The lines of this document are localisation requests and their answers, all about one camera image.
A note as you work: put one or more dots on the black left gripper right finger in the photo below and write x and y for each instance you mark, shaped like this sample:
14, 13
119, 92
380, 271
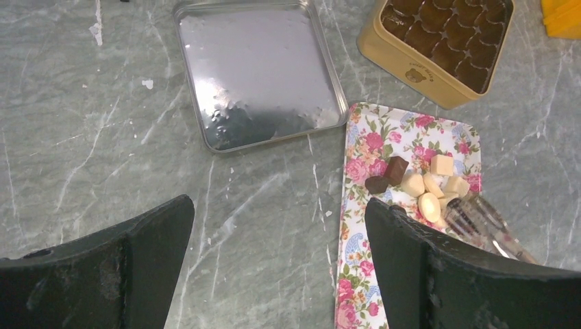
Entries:
428, 279

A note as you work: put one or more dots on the dark heart chocolate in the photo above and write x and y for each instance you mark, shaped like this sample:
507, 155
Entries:
376, 184

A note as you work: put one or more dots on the orange parts bin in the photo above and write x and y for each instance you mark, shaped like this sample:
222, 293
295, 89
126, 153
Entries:
561, 18

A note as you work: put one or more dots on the silver tin lid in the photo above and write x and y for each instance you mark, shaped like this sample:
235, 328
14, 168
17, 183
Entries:
258, 71

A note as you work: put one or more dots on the metal tongs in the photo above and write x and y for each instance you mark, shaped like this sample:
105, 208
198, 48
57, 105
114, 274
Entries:
478, 223

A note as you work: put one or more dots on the gold chocolate tin box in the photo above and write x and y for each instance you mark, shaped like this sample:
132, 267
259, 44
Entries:
447, 50

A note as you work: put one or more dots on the white cube chocolate right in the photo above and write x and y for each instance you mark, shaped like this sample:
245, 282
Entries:
457, 185

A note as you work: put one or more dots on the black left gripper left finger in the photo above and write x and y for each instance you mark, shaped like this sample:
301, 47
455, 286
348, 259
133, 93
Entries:
123, 276

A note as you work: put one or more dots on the white round chocolate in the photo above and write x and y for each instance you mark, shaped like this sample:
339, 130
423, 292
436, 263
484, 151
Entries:
412, 184

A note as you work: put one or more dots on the dark rectangular chocolate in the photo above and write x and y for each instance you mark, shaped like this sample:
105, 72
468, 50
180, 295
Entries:
395, 171

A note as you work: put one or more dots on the white oval chocolate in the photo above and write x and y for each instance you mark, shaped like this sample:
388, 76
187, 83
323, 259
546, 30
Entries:
429, 207

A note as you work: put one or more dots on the white square chocolate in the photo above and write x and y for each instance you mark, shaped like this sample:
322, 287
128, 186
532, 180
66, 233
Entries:
442, 165

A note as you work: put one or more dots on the white tilted chocolate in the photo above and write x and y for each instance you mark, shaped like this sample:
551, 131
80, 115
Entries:
432, 186

